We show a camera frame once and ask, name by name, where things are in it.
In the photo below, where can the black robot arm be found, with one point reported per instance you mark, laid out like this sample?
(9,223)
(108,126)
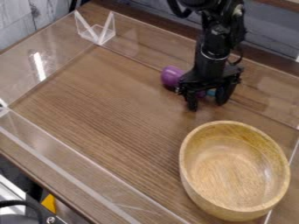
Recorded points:
(218,54)

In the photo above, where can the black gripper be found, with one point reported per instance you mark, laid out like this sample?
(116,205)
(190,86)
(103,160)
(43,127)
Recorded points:
(210,73)

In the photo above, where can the brown wooden bowl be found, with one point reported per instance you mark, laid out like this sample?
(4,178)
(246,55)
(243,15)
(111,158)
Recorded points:
(234,170)

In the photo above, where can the purple toy eggplant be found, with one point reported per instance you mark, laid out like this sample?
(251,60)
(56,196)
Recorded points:
(171,74)

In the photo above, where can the clear acrylic front wall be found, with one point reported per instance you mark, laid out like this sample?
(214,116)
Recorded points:
(100,196)

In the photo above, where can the clear acrylic corner bracket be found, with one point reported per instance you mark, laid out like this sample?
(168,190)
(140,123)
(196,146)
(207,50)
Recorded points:
(99,34)

